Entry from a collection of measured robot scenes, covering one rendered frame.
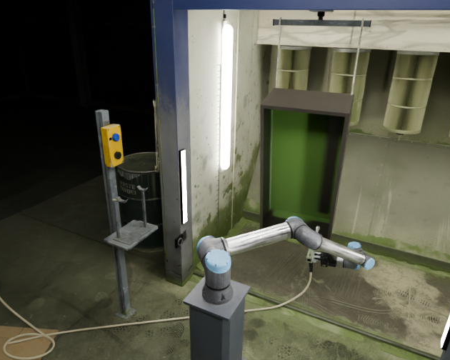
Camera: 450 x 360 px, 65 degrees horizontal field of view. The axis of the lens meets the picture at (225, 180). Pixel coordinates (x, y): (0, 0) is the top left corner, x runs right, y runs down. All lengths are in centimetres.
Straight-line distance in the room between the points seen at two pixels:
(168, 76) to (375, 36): 186
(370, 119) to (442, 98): 66
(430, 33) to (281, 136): 146
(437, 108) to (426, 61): 61
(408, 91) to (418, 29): 50
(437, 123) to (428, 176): 51
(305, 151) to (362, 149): 115
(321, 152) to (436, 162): 143
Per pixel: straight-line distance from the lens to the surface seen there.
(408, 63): 359
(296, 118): 293
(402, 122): 367
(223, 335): 227
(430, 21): 353
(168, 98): 262
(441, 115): 405
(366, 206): 395
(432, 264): 397
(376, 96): 403
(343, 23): 275
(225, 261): 208
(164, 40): 258
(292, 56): 377
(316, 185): 321
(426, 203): 399
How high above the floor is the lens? 214
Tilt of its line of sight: 24 degrees down
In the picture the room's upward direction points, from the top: 1 degrees clockwise
